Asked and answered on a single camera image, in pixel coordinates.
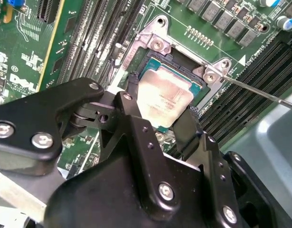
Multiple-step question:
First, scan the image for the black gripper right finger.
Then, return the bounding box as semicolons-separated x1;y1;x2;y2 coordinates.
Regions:
173;106;274;228

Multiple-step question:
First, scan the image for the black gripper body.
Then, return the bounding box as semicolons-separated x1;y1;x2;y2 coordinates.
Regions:
43;152;222;228

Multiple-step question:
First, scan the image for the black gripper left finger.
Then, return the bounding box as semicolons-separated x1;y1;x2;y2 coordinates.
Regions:
0;73;182;215

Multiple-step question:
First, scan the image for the silver topped CPU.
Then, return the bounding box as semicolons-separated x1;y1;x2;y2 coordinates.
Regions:
135;57;204;133

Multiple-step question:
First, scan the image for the thin metal locking lever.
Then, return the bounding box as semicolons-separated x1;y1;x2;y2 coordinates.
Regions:
220;74;292;109
79;132;101;172

